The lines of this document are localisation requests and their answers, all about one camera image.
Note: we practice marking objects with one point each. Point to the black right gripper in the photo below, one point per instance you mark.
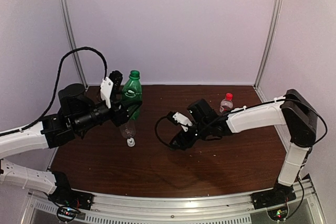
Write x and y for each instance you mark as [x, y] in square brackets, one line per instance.
[182, 138]

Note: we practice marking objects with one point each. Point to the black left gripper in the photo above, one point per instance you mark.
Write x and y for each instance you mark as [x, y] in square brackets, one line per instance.
[120, 113]

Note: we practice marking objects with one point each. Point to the green plastic bottle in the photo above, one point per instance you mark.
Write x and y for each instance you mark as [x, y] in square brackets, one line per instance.
[132, 90]

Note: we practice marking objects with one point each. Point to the clear plastic bottle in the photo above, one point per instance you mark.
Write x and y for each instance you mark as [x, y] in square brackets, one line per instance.
[128, 130]

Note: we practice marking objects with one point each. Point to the white flip bottle cap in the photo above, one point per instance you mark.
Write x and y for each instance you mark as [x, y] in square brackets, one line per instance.
[130, 142]

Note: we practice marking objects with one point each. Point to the clear bottle red cap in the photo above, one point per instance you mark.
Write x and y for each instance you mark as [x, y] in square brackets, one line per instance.
[226, 104]

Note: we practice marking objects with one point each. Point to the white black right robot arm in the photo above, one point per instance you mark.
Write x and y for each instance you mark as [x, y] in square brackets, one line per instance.
[247, 161]

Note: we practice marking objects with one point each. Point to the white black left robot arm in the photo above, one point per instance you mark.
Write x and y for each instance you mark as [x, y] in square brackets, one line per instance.
[77, 115]

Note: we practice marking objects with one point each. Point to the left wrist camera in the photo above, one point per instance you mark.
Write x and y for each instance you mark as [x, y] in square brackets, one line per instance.
[108, 85]

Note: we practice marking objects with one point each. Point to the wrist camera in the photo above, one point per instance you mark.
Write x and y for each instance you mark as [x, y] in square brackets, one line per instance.
[108, 85]
[178, 118]

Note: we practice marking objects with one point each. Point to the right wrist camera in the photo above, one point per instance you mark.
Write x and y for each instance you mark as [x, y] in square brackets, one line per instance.
[178, 118]

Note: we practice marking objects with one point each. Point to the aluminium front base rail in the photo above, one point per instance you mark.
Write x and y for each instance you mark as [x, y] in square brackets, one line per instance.
[234, 208]

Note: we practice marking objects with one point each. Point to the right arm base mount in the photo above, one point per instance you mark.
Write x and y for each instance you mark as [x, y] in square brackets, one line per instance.
[279, 195]

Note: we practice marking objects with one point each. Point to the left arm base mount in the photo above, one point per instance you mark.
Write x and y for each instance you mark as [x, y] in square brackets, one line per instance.
[68, 201]

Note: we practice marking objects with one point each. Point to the left aluminium frame post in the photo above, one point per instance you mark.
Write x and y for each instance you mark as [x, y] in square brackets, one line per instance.
[71, 41]

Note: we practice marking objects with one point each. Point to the aluminium corner post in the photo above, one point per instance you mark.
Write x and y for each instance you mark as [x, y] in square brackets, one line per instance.
[269, 41]

